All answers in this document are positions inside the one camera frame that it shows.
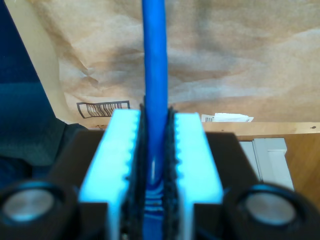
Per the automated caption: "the brown paper mailer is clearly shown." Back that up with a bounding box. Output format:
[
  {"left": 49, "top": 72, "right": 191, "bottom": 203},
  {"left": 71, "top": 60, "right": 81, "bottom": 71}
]
[{"left": 29, "top": 0, "right": 320, "bottom": 127}]

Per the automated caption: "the blue sofa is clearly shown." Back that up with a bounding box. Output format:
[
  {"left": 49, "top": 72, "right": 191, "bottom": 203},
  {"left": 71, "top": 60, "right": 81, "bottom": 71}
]
[{"left": 0, "top": 0, "right": 88, "bottom": 186}]

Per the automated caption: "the blue network cable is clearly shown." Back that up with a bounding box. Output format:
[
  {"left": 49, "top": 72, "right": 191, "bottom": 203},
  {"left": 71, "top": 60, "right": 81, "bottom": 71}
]
[{"left": 141, "top": 0, "right": 170, "bottom": 226}]

